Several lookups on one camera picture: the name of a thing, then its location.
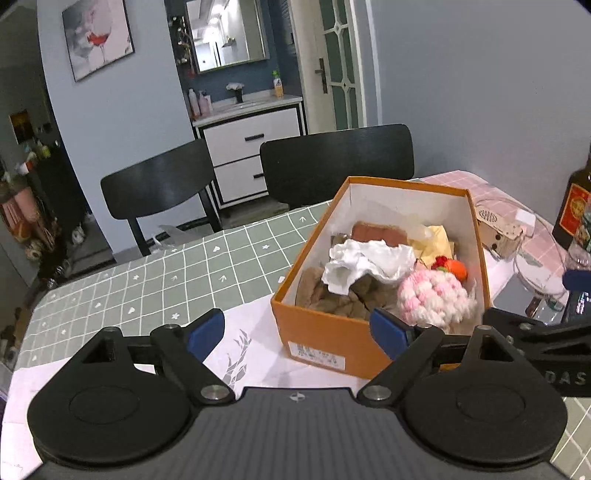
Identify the pink white crochet ball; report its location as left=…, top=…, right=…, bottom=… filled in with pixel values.
left=396, top=270, right=477, bottom=333

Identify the white tissue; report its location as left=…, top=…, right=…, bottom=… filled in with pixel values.
left=322, top=239, right=417, bottom=295

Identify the yellow cleaning cloth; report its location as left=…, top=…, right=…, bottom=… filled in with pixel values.
left=409, top=225, right=455, bottom=269

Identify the brown heart-shaped sponge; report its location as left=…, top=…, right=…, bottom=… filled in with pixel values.
left=351, top=221, right=409, bottom=247

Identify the white printed table runner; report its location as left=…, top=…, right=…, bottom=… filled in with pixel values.
left=1, top=296, right=367, bottom=479

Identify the brown plush toy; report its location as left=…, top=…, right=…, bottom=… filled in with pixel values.
left=294, top=238, right=416, bottom=320

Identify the green grid tablecloth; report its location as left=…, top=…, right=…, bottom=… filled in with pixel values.
left=13, top=200, right=591, bottom=480

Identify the orange cardboard box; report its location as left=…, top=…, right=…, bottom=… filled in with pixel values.
left=271, top=176, right=491, bottom=378

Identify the small cardboard robot box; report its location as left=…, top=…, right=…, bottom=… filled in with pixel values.
left=476, top=207, right=524, bottom=260

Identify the brown liquor bottle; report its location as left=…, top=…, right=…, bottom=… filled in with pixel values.
left=552, top=152, right=591, bottom=250

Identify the black chair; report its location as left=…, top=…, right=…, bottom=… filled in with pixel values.
left=100, top=139, right=222, bottom=256
left=259, top=124, right=415, bottom=209

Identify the white drawer cabinet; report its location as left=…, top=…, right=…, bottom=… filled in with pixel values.
left=192, top=95, right=308, bottom=209

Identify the wall mirror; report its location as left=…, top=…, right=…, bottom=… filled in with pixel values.
left=185, top=0, right=270, bottom=73

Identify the framed wall picture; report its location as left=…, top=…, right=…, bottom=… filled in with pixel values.
left=62, top=0, right=134, bottom=82

